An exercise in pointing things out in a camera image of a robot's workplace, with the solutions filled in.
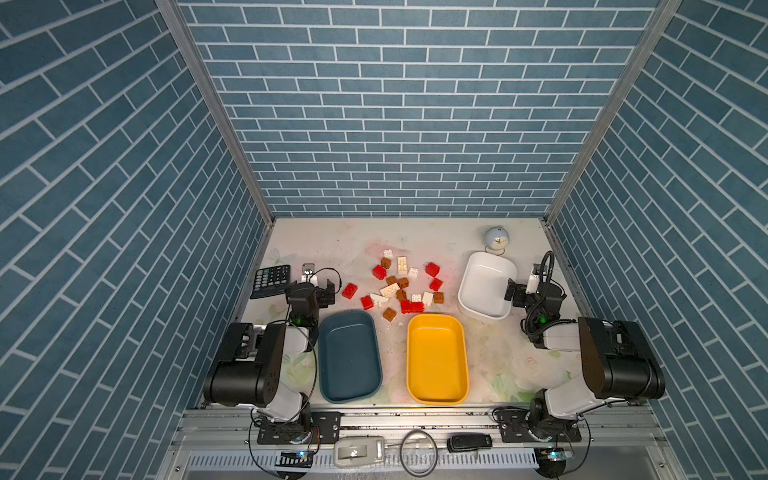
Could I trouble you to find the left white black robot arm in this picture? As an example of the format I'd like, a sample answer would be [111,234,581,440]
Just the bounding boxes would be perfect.
[203,281,336,431]

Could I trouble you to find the yellow plastic tray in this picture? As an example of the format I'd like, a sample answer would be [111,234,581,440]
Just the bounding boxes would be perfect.
[406,313,470,406]

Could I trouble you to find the red lego cube lower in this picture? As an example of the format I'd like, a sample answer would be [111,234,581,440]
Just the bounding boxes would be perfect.
[429,278,443,292]

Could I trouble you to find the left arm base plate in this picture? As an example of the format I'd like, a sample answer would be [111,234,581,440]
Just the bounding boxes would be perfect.
[256,411,342,445]

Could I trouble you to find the black calculator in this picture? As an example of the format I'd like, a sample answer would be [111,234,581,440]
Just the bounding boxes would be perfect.
[250,264,291,300]

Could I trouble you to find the black cable loop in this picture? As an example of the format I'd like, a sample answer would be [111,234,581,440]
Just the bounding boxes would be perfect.
[398,429,440,478]

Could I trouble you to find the red lego cube upper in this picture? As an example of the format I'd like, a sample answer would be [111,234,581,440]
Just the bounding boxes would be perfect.
[425,262,440,277]

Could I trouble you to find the small grey globe ball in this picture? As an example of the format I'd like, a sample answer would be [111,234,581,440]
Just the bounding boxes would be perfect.
[483,226,510,254]

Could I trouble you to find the red lego cube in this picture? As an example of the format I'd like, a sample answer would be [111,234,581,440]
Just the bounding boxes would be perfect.
[425,262,440,277]
[429,278,443,292]

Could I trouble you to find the white plastic tray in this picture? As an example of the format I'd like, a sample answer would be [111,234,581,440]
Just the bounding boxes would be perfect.
[458,252,517,321]

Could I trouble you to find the black remote on rail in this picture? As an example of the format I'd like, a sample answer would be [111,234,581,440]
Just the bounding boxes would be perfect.
[447,432,493,453]

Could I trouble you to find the brown lego front lone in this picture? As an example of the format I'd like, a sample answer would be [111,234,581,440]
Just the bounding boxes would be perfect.
[383,308,397,322]

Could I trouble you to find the dark teal plastic tray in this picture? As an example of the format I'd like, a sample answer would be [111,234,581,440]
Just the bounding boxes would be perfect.
[318,310,383,403]

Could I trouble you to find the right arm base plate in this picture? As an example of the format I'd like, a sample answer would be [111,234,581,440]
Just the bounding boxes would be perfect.
[490,406,582,443]

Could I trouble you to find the grey box on rail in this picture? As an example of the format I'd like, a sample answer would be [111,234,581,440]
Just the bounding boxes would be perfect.
[333,436,385,468]

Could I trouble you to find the long white lego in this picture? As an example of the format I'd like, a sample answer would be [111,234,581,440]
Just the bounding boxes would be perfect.
[380,283,400,298]

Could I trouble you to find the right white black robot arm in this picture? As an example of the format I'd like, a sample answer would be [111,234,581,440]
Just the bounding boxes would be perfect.
[491,278,666,443]

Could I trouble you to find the long white lego brick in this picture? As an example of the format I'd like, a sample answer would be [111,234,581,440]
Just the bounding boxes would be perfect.
[397,256,409,276]

